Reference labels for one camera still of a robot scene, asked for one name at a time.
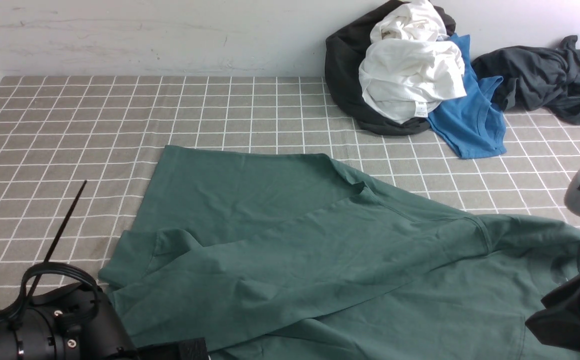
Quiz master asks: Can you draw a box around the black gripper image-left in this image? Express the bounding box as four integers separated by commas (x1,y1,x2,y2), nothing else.
137,338,210,360

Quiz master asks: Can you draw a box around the green long-sleeved shirt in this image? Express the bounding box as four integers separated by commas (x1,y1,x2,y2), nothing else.
98,145,580,360

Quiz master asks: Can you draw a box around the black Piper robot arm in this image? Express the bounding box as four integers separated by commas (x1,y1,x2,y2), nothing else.
0,262,580,360

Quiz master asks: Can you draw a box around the blue t-shirt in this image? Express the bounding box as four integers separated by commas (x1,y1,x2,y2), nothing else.
427,34,507,159

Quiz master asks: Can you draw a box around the dark grey crumpled shirt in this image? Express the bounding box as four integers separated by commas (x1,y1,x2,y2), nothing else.
471,35,580,126

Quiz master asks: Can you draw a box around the white crumpled shirt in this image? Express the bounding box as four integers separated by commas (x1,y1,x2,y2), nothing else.
358,0,467,124

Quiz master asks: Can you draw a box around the grey checked tablecloth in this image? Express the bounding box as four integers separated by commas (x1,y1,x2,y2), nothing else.
0,76,580,309

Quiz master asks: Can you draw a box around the black garment in pile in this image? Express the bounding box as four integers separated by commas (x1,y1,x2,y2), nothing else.
324,0,456,136

